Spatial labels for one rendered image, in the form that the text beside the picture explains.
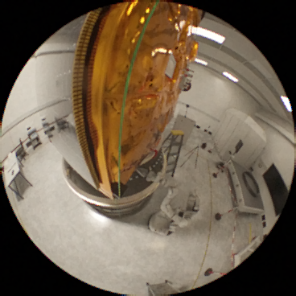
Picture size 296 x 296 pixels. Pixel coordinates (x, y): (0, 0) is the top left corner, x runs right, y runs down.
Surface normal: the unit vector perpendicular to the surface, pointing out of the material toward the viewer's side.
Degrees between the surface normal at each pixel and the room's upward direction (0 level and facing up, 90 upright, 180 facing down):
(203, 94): 90
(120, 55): 91
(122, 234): 0
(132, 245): 0
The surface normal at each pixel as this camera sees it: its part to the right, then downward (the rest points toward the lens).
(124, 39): 0.24, 0.62
